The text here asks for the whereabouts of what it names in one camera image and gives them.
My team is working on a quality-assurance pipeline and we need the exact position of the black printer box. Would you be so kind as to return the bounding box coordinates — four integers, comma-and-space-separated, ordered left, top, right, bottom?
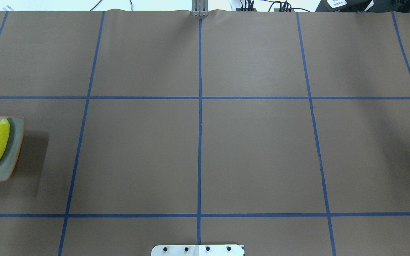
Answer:
315, 0, 400, 13

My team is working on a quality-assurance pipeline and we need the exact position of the aluminium frame post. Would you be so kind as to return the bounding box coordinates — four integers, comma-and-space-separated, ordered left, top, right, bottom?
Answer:
191, 0, 209, 18

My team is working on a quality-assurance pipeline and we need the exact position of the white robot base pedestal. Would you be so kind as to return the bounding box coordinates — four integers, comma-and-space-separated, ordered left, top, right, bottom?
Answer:
151, 244, 245, 256

